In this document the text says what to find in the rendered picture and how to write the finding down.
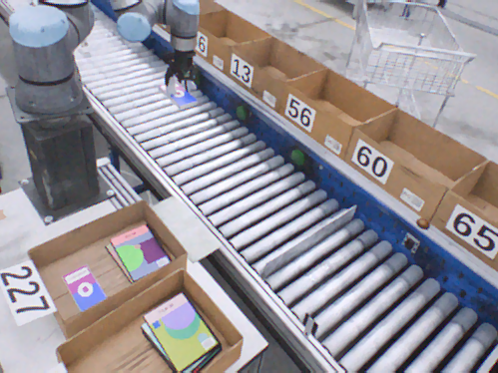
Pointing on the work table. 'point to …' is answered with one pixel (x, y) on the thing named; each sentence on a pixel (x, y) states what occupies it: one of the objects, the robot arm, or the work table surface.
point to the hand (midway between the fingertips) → (178, 92)
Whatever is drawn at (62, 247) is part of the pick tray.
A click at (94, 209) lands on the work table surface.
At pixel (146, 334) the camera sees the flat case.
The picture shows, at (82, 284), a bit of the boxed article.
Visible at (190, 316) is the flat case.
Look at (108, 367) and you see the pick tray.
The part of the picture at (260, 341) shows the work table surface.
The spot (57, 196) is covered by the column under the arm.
